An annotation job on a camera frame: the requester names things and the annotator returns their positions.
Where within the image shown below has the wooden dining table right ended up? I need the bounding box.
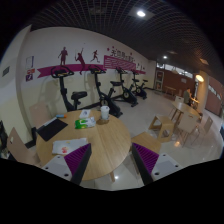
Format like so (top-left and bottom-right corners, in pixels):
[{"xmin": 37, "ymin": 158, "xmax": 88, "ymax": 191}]
[{"xmin": 172, "ymin": 101, "xmax": 199, "ymax": 121}]

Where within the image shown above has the wooden chair behind table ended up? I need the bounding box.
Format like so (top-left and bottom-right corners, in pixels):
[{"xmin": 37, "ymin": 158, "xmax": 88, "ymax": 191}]
[{"xmin": 29, "ymin": 101, "xmax": 52, "ymax": 128}]

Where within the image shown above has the wooden chair left near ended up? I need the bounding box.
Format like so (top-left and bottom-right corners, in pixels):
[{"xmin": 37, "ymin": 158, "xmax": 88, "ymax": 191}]
[{"xmin": 7, "ymin": 128, "xmax": 41, "ymax": 166}]

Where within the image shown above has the blue orange marker pen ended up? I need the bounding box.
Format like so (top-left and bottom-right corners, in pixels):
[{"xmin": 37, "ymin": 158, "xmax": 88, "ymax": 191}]
[{"xmin": 56, "ymin": 114, "xmax": 67, "ymax": 118}]

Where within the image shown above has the wooden chair right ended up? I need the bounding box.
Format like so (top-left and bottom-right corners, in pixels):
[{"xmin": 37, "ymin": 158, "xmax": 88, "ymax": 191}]
[{"xmin": 178, "ymin": 112, "xmax": 198, "ymax": 145}]

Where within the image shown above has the black exercise bike far left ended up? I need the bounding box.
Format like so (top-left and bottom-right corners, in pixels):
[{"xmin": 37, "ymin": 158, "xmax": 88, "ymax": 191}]
[{"xmin": 50, "ymin": 65, "xmax": 89, "ymax": 113}]

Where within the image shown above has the black exercise bike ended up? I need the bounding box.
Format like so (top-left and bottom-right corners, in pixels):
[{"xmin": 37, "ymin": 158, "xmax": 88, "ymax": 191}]
[
  {"xmin": 50, "ymin": 65, "xmax": 89, "ymax": 113},
  {"xmin": 88, "ymin": 66, "xmax": 122, "ymax": 118},
  {"xmin": 116, "ymin": 67, "xmax": 138, "ymax": 107},
  {"xmin": 129, "ymin": 78, "xmax": 147, "ymax": 99}
]

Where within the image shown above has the wooden stool box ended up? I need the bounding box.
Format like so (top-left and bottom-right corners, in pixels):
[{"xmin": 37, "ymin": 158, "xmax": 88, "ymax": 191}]
[{"xmin": 149, "ymin": 115, "xmax": 174, "ymax": 143}]

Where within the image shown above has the wooden stool near table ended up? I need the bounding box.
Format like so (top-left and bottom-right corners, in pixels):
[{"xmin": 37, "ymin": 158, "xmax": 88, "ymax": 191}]
[{"xmin": 131, "ymin": 132, "xmax": 161, "ymax": 153}]

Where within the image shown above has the white paper cup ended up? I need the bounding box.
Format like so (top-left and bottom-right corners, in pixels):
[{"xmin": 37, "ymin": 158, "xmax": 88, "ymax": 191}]
[{"xmin": 100, "ymin": 106, "xmax": 110, "ymax": 120}]

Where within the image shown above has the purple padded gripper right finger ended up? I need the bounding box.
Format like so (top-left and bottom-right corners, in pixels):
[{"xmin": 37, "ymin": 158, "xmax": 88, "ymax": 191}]
[{"xmin": 131, "ymin": 142, "xmax": 183, "ymax": 186}]

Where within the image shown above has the white folded towel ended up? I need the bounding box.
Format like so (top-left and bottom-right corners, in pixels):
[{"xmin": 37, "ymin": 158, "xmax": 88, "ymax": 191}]
[{"xmin": 52, "ymin": 138, "xmax": 88, "ymax": 155}]

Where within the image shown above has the white tissue packet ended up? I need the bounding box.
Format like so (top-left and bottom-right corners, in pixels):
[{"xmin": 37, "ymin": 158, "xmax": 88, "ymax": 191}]
[{"xmin": 79, "ymin": 109, "xmax": 91, "ymax": 119}]

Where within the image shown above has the green wet wipes pack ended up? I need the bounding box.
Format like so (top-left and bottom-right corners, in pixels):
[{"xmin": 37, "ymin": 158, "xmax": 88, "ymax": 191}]
[{"xmin": 75, "ymin": 117, "xmax": 96, "ymax": 129}]

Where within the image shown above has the round wooden table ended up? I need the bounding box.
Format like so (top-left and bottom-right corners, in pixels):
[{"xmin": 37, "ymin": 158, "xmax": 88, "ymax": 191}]
[{"xmin": 36, "ymin": 110, "xmax": 131, "ymax": 181}]

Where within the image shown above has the round wall lamp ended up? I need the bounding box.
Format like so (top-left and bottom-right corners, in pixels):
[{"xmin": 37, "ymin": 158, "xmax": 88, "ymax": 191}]
[{"xmin": 196, "ymin": 74, "xmax": 204, "ymax": 82}]

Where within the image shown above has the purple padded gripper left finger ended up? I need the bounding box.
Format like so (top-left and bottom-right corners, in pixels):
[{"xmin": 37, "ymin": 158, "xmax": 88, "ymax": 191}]
[{"xmin": 41, "ymin": 142, "xmax": 93, "ymax": 186}]

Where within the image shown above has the ceiling spot light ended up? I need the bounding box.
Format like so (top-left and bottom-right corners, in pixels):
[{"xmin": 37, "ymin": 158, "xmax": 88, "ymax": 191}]
[{"xmin": 136, "ymin": 10, "xmax": 146, "ymax": 18}]

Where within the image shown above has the person standing in background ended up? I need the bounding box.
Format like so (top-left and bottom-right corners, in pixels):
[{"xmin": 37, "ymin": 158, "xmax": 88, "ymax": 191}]
[{"xmin": 183, "ymin": 88, "xmax": 191, "ymax": 106}]

